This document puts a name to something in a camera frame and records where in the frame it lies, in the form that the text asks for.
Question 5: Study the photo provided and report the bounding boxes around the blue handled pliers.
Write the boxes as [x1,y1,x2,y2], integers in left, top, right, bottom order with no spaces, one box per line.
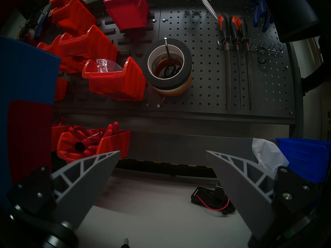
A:
[250,0,274,33]

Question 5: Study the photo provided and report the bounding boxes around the orange black handled file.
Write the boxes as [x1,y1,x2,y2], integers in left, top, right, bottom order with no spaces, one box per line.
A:
[229,15,244,109]
[238,17,253,111]
[218,14,232,111]

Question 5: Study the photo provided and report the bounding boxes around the brown tape roll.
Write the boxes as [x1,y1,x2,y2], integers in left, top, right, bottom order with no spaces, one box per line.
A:
[155,58,183,79]

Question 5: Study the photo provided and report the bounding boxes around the blue handled tool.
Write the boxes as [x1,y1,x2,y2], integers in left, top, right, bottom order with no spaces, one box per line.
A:
[33,9,51,42]

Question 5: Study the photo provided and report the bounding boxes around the beige tape roll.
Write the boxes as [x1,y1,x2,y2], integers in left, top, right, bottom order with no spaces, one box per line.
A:
[149,74,193,94]

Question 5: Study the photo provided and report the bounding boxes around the small black tape roll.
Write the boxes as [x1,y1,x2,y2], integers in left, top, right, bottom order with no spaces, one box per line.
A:
[164,65,182,79]

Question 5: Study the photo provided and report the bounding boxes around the dark pegboard wall panel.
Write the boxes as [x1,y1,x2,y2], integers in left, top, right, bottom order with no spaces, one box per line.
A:
[16,0,303,178]

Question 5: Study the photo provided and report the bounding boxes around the clear bag of parts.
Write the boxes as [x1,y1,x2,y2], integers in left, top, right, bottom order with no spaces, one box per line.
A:
[96,59,123,73]

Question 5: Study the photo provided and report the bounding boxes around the black carabiner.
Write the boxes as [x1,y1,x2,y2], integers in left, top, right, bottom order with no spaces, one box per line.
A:
[257,46,268,65]

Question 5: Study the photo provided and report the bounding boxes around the metal peg hook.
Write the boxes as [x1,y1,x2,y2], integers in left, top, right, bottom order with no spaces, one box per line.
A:
[164,37,174,69]

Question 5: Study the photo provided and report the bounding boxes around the dark red storage bin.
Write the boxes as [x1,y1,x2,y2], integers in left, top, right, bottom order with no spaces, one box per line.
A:
[104,0,151,31]

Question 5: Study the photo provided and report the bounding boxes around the white tissue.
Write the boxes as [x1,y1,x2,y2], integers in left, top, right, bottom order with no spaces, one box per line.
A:
[251,138,290,174]

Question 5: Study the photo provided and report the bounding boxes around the metal hook rail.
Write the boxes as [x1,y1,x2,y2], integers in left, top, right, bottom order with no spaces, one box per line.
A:
[217,39,285,55]

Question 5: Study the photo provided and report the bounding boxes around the bright blue plastic bin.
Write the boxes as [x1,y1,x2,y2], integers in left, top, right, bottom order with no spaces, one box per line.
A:
[276,138,331,185]

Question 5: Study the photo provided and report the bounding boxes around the black battery holder red wire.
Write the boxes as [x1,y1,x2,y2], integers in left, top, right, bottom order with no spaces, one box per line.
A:
[191,183,236,216]

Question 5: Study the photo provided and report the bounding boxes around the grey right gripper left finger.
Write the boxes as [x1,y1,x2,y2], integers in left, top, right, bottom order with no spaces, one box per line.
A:
[7,151,121,229]

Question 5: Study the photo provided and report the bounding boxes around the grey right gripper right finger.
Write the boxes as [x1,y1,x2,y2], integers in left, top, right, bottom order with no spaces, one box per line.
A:
[206,150,321,242]

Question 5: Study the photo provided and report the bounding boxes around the tangled red wire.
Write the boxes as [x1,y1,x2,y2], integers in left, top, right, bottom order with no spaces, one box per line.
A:
[53,116,69,127]

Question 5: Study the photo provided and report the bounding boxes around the blue shop towel box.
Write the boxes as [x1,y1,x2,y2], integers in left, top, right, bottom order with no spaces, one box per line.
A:
[0,35,62,206]

